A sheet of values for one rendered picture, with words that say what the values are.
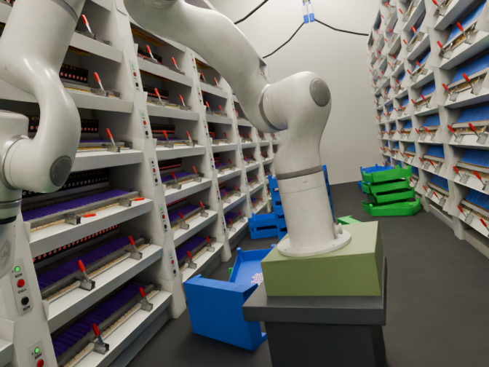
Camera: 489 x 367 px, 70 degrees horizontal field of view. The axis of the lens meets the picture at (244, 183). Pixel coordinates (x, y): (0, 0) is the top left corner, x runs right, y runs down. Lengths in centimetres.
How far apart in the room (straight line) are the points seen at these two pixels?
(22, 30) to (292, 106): 51
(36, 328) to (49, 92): 62
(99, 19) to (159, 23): 82
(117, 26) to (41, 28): 94
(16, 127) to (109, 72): 100
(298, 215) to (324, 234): 8
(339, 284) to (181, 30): 65
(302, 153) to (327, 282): 31
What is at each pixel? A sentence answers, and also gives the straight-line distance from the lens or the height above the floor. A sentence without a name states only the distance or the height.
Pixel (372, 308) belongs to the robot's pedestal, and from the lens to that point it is 81.
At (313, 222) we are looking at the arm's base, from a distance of 87.
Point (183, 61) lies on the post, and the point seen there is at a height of 122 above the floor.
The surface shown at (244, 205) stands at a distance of 282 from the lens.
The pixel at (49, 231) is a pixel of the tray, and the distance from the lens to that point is 109.
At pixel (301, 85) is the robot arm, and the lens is 81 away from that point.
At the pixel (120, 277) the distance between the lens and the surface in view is 128.
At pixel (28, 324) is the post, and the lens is 102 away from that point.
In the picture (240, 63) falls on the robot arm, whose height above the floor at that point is 83.
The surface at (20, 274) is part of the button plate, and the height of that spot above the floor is 45.
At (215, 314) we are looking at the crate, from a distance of 132.
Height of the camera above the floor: 64
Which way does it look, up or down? 5 degrees down
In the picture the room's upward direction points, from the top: 10 degrees counter-clockwise
